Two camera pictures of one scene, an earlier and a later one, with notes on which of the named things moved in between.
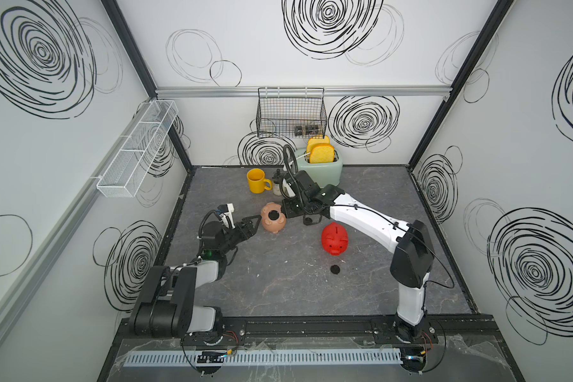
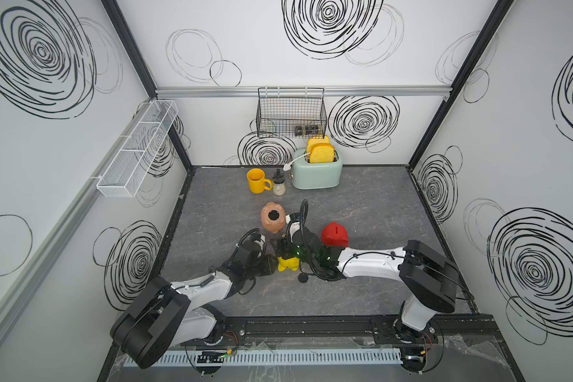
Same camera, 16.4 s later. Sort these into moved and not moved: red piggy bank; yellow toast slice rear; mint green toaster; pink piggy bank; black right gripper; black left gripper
Moved: black right gripper; black left gripper
Not moved: red piggy bank; mint green toaster; pink piggy bank; yellow toast slice rear
